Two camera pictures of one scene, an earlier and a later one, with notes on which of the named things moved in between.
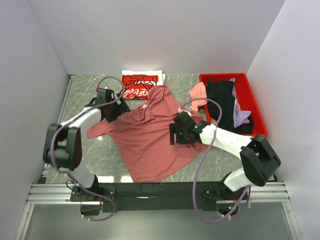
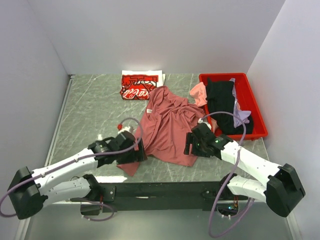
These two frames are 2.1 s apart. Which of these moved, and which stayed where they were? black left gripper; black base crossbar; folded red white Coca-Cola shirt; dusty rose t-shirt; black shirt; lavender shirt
Moved: dusty rose t-shirt; black left gripper
Stayed: black base crossbar; black shirt; folded red white Coca-Cola shirt; lavender shirt
